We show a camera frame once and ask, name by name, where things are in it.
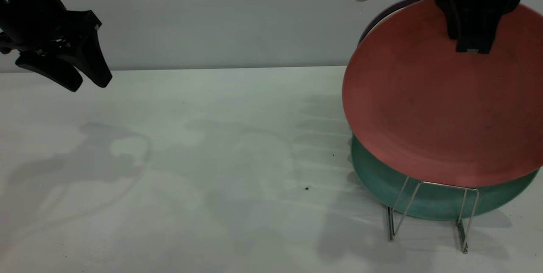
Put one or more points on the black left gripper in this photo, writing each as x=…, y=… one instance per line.
x=34, y=18

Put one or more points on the pink round plate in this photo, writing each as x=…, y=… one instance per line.
x=424, y=107

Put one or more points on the dark purple round plate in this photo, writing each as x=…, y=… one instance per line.
x=394, y=10

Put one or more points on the beige round plate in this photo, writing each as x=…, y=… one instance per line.
x=375, y=23

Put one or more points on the green round plate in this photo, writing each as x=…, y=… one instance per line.
x=428, y=203

